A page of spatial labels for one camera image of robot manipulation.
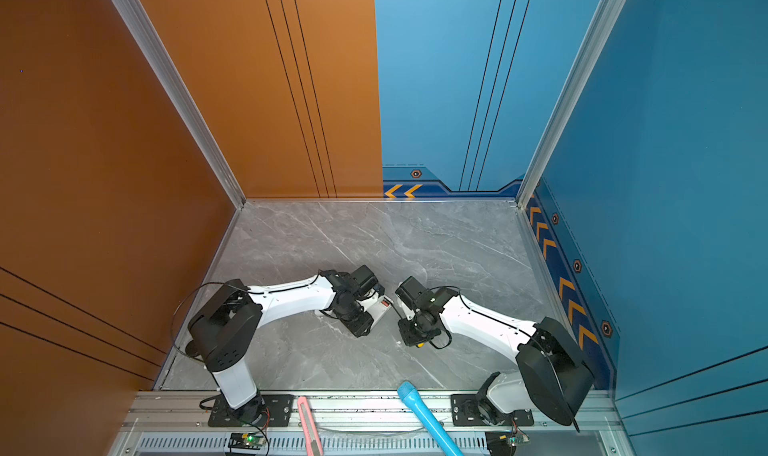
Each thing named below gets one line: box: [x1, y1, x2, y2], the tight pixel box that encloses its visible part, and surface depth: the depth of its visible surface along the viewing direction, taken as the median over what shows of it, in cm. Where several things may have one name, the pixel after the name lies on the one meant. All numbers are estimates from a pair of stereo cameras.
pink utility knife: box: [297, 396, 325, 456], surface depth 72 cm
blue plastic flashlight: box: [397, 381, 464, 456], surface depth 72 cm
